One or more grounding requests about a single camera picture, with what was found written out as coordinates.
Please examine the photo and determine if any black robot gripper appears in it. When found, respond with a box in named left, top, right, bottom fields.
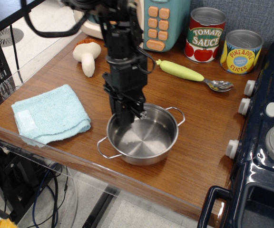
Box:
left=102, top=53, right=148, bottom=128

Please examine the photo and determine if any silver steel pot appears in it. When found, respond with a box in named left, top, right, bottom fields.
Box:
left=97, top=103, right=186, bottom=166

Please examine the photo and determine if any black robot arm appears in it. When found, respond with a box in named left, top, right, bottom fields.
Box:
left=63, top=0, right=148, bottom=126

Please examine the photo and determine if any light blue folded towel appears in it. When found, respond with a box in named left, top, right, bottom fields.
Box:
left=11, top=85, right=91, bottom=148

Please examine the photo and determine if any plush white mushroom toy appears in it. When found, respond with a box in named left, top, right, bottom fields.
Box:
left=73, top=38, right=101, bottom=77

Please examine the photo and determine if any clear acrylic table guard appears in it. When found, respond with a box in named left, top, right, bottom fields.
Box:
left=0, top=68, right=121, bottom=198

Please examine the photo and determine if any toy microwave teal and cream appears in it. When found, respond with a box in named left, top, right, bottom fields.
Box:
left=66, top=0, right=190, bottom=57

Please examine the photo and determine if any black metal table leg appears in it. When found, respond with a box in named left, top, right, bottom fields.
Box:
left=82, top=192, right=114, bottom=228

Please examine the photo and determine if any tomato sauce can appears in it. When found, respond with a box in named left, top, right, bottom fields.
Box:
left=184, top=7, right=226, bottom=63

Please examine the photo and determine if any white stove knob front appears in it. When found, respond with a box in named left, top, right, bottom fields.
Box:
left=225, top=140, right=239, bottom=159

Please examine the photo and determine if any white stove knob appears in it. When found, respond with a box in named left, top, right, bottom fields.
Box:
left=225, top=140, right=239, bottom=159
left=244, top=80, right=256, bottom=97
left=238, top=98, right=251, bottom=116

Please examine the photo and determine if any black equipment rack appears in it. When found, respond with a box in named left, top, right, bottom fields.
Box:
left=0, top=147, right=59, bottom=225

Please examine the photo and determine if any white stove knob middle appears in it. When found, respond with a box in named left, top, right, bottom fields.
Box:
left=238, top=98, right=251, bottom=116

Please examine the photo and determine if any white stove knob rear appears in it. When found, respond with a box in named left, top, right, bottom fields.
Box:
left=244, top=80, right=256, bottom=97

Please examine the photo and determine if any pineapple slices can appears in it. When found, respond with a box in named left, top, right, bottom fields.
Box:
left=220, top=29, right=264, bottom=75

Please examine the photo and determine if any dark blue toy stove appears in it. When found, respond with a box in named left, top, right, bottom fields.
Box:
left=198, top=42, right=274, bottom=228

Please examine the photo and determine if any spoon with green handle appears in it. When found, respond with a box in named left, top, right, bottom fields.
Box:
left=156, top=59, right=234, bottom=92

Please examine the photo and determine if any blue floor cable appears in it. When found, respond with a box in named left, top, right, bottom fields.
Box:
left=31, top=170, right=59, bottom=228

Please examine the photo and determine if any black floor cable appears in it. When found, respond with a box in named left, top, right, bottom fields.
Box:
left=27, top=166, right=69, bottom=228

